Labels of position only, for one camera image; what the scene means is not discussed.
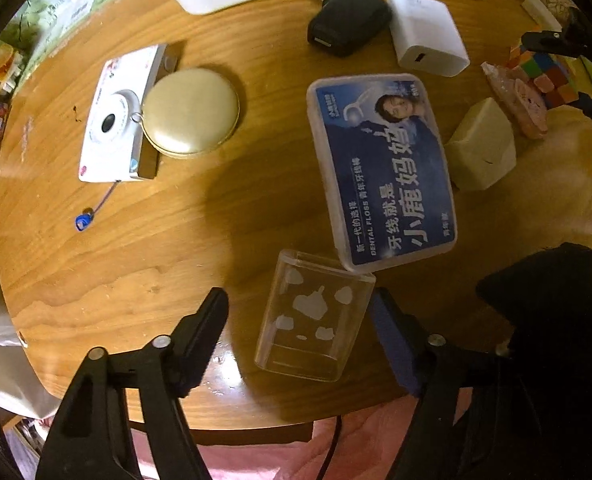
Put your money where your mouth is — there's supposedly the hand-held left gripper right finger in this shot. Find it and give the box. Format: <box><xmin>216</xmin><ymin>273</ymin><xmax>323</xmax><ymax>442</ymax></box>
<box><xmin>368</xmin><ymin>287</ymin><xmax>517</xmax><ymax>480</ymax></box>

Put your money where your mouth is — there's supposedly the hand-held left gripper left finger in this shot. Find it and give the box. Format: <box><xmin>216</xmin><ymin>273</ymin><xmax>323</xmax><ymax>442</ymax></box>
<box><xmin>36</xmin><ymin>287</ymin><xmax>229</xmax><ymax>480</ymax></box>

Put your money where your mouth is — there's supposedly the multicolour puzzle cube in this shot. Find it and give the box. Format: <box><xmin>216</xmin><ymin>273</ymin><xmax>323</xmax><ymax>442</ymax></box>
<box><xmin>507</xmin><ymin>35</ymin><xmax>584</xmax><ymax>109</ymax></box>

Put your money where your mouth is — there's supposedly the clear plastic cup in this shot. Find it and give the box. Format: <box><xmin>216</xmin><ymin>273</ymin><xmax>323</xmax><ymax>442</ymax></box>
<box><xmin>253</xmin><ymin>248</ymin><xmax>377</xmax><ymax>383</ymax></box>

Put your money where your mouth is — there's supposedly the blue dental floss box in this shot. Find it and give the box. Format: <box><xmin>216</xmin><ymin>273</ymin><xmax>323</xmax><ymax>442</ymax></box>
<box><xmin>306</xmin><ymin>72</ymin><xmax>459</xmax><ymax>275</ymax></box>

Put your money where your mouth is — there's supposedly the long white box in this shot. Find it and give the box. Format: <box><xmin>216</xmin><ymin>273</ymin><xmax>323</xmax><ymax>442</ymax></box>
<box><xmin>521</xmin><ymin>0</ymin><xmax>563</xmax><ymax>32</ymax></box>

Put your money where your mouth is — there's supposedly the pink snack packet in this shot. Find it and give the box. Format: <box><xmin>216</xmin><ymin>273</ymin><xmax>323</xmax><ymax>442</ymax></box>
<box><xmin>480</xmin><ymin>61</ymin><xmax>549</xmax><ymax>140</ymax></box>

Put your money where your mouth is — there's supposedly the white charger adapter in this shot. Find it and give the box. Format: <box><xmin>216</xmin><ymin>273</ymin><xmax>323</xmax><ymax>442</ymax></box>
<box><xmin>387</xmin><ymin>0</ymin><xmax>472</xmax><ymax>78</ymax></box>

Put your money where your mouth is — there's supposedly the cream soap block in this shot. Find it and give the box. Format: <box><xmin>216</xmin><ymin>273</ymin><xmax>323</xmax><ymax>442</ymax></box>
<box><xmin>444</xmin><ymin>97</ymin><xmax>518</xmax><ymax>192</ymax></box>

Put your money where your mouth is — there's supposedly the pink cloth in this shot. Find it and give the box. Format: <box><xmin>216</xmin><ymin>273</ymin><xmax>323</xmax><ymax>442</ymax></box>
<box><xmin>126</xmin><ymin>400</ymin><xmax>429</xmax><ymax>480</ymax></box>

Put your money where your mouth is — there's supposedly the dark cloth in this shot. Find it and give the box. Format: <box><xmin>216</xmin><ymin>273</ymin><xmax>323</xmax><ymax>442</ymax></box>
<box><xmin>476</xmin><ymin>242</ymin><xmax>592</xmax><ymax>480</ymax></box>

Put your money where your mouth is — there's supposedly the white blanket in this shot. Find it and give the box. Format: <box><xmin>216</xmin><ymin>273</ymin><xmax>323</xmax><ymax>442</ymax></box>
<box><xmin>0</xmin><ymin>255</ymin><xmax>64</xmax><ymax>423</ymax></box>

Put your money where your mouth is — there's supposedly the black charger adapter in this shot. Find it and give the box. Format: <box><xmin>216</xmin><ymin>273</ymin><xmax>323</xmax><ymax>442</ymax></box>
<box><xmin>307</xmin><ymin>0</ymin><xmax>394</xmax><ymax>58</ymax></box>

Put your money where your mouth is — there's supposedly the round beige case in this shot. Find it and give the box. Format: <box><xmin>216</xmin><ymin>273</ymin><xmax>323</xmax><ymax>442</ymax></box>
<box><xmin>140</xmin><ymin>67</ymin><xmax>241</xmax><ymax>161</ymax></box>

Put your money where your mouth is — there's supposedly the black cable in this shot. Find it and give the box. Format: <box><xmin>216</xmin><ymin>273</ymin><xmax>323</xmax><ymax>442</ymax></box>
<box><xmin>318</xmin><ymin>414</ymin><xmax>343</xmax><ymax>480</ymax></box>

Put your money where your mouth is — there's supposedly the blue camera strap charm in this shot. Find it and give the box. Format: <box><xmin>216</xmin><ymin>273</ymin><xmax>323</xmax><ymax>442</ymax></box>
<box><xmin>74</xmin><ymin>180</ymin><xmax>119</xmax><ymax>232</ymax></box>

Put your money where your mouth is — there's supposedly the white compact camera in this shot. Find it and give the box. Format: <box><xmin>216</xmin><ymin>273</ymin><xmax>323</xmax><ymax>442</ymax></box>
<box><xmin>78</xmin><ymin>44</ymin><xmax>169</xmax><ymax>183</ymax></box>

